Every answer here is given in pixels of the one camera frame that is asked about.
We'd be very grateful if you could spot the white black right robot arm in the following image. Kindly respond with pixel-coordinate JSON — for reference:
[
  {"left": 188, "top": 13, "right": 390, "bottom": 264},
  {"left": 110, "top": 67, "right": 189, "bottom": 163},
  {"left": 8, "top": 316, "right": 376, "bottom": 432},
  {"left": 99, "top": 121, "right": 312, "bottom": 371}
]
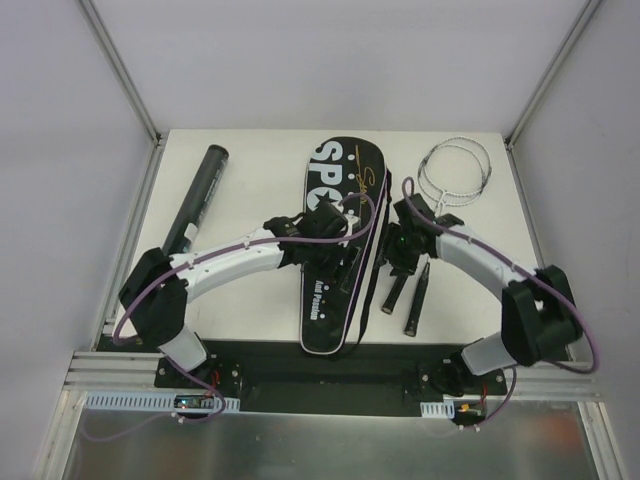
[{"left": 381, "top": 194, "right": 584, "bottom": 397}]

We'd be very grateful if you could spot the aluminium frame rail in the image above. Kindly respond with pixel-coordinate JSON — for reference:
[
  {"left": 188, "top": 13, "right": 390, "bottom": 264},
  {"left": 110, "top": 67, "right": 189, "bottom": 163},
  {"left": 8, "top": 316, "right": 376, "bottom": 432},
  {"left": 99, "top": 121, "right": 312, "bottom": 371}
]
[{"left": 63, "top": 351, "right": 605, "bottom": 402}]

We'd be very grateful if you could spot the black shuttlecock tube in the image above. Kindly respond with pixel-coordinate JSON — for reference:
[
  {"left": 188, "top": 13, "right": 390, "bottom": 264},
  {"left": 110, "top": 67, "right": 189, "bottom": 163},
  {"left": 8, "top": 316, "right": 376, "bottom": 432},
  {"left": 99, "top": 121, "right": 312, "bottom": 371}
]
[{"left": 162, "top": 144, "right": 229, "bottom": 255}]

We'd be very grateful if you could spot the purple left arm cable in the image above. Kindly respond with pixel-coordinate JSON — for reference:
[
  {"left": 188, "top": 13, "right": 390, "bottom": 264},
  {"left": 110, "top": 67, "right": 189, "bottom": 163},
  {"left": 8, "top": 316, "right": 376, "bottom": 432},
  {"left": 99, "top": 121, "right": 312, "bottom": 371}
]
[{"left": 112, "top": 192, "right": 374, "bottom": 424}]

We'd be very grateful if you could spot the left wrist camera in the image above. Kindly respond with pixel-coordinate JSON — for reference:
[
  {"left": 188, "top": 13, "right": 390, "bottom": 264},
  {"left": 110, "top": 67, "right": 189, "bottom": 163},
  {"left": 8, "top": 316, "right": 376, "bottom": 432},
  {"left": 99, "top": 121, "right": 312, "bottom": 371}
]
[{"left": 341, "top": 213, "right": 361, "bottom": 238}]

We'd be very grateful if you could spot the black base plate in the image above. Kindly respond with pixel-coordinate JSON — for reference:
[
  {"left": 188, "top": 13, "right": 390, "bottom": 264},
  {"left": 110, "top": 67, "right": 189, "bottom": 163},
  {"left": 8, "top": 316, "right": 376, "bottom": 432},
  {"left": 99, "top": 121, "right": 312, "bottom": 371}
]
[{"left": 154, "top": 342, "right": 506, "bottom": 416}]

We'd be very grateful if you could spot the black racket bag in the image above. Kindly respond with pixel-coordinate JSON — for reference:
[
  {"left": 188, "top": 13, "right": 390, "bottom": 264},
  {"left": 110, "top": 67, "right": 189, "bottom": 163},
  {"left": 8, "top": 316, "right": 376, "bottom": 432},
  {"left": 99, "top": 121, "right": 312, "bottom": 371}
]
[{"left": 299, "top": 136, "right": 392, "bottom": 357}]

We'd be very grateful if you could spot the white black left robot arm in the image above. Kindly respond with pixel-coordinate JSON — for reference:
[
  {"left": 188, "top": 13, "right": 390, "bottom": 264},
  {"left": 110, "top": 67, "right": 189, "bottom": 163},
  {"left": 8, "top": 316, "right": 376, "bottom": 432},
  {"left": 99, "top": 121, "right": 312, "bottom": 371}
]
[{"left": 119, "top": 201, "right": 370, "bottom": 389}]

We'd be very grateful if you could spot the badminton racket black grip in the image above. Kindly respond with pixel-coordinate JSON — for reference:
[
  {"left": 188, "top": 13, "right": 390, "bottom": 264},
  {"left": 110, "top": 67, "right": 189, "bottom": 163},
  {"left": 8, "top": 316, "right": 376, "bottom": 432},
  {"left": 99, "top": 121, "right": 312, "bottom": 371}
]
[
  {"left": 403, "top": 136, "right": 493, "bottom": 337},
  {"left": 381, "top": 142, "right": 494, "bottom": 315}
]

